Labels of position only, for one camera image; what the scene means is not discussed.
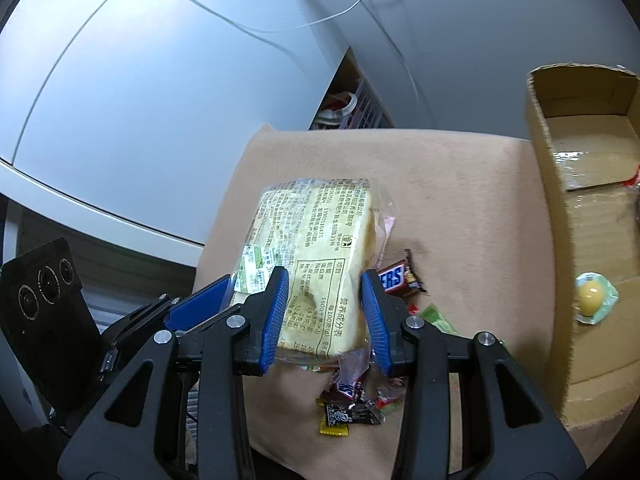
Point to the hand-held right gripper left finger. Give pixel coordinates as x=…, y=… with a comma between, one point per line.
x=276, y=320

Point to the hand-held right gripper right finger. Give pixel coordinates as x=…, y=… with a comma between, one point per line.
x=374, y=325

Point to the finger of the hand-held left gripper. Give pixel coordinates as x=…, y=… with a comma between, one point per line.
x=200, y=302

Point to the brown chocolate bar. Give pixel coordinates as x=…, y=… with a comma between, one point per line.
x=392, y=277

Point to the green candy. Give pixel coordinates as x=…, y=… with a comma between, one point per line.
x=437, y=317

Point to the clear bread packet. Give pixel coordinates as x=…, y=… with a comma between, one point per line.
x=320, y=240

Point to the cardboard box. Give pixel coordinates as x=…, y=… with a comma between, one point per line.
x=565, y=260

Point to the mini chocolate bar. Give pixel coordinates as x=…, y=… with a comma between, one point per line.
x=346, y=389

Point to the red wrapped candy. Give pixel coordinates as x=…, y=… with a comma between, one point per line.
x=386, y=400

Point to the black wrapped candy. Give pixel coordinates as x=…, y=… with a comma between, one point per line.
x=350, y=412

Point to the yellow wrapped candy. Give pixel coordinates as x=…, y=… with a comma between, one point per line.
x=332, y=427

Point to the white plastic basket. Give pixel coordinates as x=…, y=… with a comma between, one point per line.
x=367, y=107

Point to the egg-shaped candy packet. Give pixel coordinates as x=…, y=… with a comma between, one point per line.
x=592, y=297

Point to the red candy wrapper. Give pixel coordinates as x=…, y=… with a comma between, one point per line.
x=634, y=177

